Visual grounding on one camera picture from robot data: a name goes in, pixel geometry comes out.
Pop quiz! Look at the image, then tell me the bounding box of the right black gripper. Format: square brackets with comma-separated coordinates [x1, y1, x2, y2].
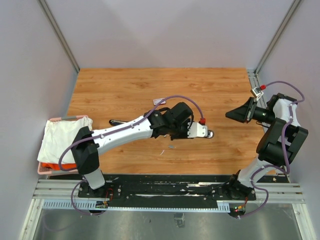
[225, 97, 276, 125]

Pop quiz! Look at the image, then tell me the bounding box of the small black clip object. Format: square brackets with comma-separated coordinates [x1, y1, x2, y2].
[163, 129, 216, 140]

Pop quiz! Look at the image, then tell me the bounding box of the red white staple box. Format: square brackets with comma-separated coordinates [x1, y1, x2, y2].
[153, 98, 166, 106]

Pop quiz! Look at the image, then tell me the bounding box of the blue black stapler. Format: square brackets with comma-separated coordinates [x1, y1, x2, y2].
[109, 119, 127, 126]

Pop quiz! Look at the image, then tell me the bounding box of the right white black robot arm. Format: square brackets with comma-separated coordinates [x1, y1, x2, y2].
[225, 93, 309, 200]

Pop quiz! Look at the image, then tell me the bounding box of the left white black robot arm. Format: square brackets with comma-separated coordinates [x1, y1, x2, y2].
[71, 102, 194, 198]

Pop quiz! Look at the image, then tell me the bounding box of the white cloth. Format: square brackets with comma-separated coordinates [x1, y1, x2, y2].
[37, 116, 93, 164]

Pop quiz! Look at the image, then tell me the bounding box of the pink plastic basket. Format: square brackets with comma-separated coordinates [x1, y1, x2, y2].
[37, 115, 88, 176]

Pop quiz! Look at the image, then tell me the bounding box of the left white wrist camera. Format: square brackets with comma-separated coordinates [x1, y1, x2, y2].
[187, 121, 210, 139]

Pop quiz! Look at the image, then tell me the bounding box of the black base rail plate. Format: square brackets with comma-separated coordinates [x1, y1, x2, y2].
[77, 174, 256, 207]

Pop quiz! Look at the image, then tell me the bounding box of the white slotted cable duct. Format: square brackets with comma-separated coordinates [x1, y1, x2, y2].
[42, 199, 231, 215]

